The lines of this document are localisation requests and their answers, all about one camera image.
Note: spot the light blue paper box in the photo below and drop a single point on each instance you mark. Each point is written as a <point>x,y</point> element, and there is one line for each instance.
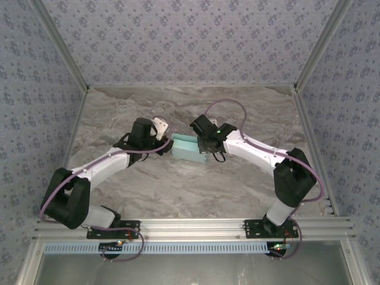
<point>185,150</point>

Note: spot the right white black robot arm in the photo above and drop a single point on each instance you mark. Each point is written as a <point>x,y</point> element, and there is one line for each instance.
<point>252,148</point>

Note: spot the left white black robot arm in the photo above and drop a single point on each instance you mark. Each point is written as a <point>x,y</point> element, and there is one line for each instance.
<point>101,169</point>

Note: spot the aluminium table side rail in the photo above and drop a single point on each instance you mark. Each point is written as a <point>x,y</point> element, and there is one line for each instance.
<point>69,148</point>
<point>306,118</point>

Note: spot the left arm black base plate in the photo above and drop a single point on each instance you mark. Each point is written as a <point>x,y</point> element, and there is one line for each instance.
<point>130,230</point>

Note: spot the aluminium mounting rail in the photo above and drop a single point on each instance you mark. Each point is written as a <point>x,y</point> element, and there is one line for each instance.
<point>193,228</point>

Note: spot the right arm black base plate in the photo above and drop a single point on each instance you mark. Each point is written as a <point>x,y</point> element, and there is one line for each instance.
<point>252,231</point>

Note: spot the aluminium frame post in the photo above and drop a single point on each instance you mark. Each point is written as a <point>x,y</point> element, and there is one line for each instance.
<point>321,44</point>
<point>63,44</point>

